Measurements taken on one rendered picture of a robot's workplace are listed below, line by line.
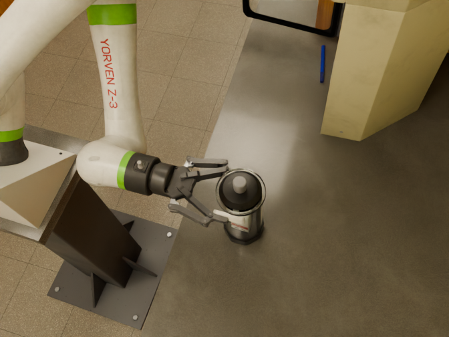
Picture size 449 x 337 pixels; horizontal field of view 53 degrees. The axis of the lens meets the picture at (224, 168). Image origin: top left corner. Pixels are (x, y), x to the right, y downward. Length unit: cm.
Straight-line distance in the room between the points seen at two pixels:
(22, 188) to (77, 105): 156
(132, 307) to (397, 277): 130
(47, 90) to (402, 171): 214
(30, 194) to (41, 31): 44
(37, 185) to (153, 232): 105
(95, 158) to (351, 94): 62
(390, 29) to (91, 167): 70
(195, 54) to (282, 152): 159
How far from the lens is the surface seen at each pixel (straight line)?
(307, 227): 119
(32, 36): 101
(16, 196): 121
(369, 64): 106
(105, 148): 107
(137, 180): 103
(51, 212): 133
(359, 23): 97
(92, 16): 113
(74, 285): 227
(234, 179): 93
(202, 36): 286
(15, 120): 126
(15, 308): 238
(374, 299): 116
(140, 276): 217
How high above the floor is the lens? 205
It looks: 62 degrees down
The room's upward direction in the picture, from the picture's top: 11 degrees counter-clockwise
